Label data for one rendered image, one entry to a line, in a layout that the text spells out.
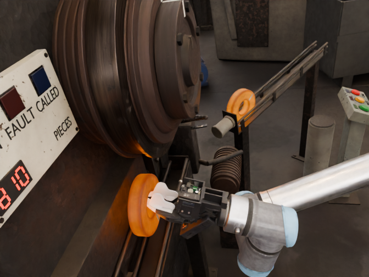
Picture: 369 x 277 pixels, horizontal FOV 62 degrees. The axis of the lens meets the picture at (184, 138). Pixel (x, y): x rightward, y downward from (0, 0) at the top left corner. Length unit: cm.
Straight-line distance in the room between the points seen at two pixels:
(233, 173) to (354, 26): 190
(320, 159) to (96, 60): 132
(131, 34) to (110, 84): 10
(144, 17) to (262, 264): 62
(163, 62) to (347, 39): 236
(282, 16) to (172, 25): 281
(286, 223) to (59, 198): 49
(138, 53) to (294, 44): 296
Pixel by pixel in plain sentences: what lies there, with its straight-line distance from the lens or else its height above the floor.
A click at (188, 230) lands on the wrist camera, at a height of 76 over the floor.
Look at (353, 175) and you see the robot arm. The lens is 94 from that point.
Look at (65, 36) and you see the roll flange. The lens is 67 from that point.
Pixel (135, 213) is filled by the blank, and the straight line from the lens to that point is 73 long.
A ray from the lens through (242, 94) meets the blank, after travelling 132.
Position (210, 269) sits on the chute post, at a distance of 162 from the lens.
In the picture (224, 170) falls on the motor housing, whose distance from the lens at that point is 128.
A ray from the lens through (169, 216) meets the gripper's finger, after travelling 75.
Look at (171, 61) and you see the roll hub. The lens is 63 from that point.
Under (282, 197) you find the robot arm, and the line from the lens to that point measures 91.
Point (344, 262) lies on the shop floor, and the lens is 171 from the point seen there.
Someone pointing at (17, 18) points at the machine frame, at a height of 130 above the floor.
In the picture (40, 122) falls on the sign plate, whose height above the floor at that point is 114.
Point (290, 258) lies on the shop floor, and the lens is 167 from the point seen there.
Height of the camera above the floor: 139
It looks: 35 degrees down
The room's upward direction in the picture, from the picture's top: 10 degrees counter-clockwise
